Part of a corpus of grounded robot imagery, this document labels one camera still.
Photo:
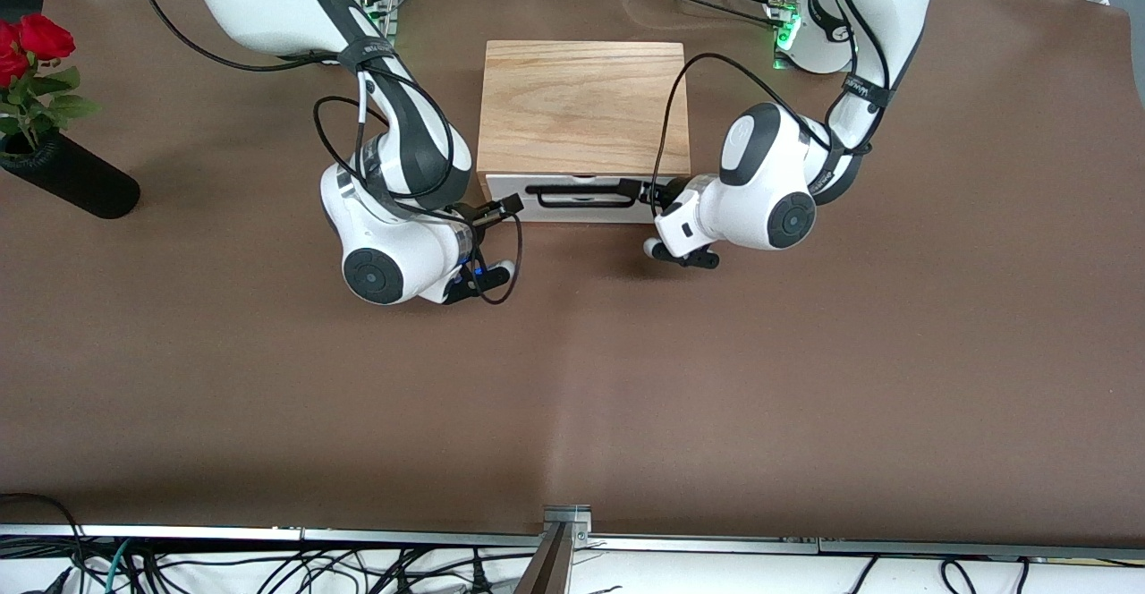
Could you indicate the wooden drawer cabinet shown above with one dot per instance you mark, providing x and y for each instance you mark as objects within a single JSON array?
[{"x": 581, "y": 102}]

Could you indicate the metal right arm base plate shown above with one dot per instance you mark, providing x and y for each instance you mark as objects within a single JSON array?
[{"x": 386, "y": 17}]

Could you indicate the aluminium table edge rail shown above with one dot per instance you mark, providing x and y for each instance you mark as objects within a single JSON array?
[{"x": 402, "y": 538}]

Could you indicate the black ribbed vase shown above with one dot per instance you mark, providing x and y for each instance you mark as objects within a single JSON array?
[{"x": 80, "y": 184}]

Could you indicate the aluminium camera mount post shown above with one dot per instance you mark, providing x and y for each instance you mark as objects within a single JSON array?
[{"x": 555, "y": 567}]

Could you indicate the brown table cover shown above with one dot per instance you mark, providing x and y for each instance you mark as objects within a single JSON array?
[{"x": 268, "y": 415}]

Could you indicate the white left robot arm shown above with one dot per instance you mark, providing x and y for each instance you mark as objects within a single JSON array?
[{"x": 877, "y": 4}]

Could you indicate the green rose leaves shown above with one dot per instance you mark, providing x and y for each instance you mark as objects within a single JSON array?
[{"x": 72, "y": 106}]

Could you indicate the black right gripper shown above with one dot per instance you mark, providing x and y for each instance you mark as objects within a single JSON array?
[{"x": 488, "y": 214}]

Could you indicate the small red rose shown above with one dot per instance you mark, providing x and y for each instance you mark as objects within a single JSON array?
[{"x": 9, "y": 62}]

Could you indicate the large red rose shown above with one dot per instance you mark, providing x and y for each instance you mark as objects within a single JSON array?
[{"x": 46, "y": 37}]

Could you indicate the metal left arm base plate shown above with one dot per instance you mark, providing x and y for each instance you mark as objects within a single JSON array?
[{"x": 805, "y": 69}]

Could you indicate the wooden drawer white front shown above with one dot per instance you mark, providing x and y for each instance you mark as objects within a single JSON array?
[{"x": 572, "y": 214}]

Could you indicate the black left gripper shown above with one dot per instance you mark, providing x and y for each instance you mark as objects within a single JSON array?
[{"x": 669, "y": 191}]

